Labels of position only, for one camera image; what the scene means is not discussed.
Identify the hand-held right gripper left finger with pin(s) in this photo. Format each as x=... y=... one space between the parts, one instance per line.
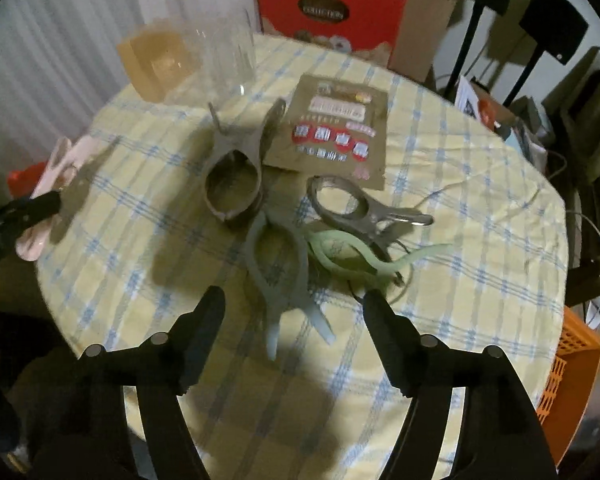
x=207 y=340

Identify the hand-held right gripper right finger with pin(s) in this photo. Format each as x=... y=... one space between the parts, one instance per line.
x=385 y=340

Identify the pink plastic clamp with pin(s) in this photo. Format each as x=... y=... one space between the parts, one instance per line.
x=75 y=160

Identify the green plastic clamp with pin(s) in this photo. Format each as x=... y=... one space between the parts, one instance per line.
x=360 y=265

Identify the light blue plastic clamp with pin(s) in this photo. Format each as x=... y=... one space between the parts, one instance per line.
x=290 y=280

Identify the grey plastic clamp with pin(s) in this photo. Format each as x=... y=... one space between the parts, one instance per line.
x=370 y=217

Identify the clear container with yellow lid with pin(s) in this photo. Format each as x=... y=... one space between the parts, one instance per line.
x=155 y=60

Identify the orange plastic basket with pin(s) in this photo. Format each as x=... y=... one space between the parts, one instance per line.
x=575 y=385

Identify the yellow checkered tablecloth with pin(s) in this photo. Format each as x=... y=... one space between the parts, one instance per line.
x=455 y=235

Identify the brown printed packet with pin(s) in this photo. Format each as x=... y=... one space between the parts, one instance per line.
x=330 y=130

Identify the white paper leaflet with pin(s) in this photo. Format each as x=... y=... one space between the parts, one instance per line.
x=470 y=95

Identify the brown cardboard box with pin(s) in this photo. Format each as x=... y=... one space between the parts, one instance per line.
x=427 y=25

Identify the red gift box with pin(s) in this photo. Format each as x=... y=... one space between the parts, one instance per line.
x=325 y=10

